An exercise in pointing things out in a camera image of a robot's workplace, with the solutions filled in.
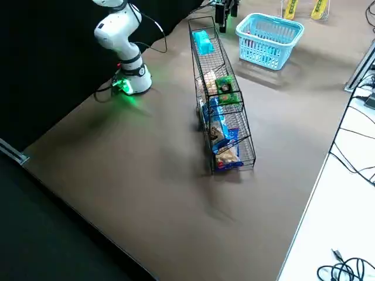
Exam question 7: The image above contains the dark blue snack bag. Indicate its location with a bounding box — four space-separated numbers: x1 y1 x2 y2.
212 128 244 172

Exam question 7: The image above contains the clear acrylic bottle tray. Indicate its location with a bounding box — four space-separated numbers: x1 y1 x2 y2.
277 0 331 22

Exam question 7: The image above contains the green snack bag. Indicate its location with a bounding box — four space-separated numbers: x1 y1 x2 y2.
214 74 240 107

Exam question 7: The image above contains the black base cable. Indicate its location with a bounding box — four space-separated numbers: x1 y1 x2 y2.
93 77 122 103

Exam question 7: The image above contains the long bright blue biscuit pack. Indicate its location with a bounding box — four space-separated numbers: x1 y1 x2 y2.
200 97 230 138

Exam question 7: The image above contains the aluminium frame post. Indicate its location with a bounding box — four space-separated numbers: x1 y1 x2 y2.
343 40 375 93

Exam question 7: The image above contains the aluminium frame bar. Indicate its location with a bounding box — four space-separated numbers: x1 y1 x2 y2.
0 137 30 165

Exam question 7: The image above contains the teal chips bag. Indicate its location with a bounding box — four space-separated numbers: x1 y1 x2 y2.
192 29 216 56

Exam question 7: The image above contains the black wire rack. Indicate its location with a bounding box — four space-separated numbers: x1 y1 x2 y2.
187 16 257 176

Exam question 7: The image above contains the light blue plastic basket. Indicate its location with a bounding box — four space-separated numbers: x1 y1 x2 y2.
235 12 305 72

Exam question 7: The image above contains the black cable with usb plug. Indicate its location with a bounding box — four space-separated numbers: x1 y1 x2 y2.
318 248 375 281

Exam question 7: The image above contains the yellow tea bottle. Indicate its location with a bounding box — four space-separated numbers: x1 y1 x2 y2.
285 0 300 19
309 0 331 20

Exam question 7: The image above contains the black desk cable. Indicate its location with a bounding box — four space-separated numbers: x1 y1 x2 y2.
328 40 375 188

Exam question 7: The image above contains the black arm cable with connector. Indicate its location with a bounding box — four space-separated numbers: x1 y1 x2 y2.
128 2 170 55

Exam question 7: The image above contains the white snack packet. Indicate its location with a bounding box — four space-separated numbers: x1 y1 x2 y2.
209 121 226 144

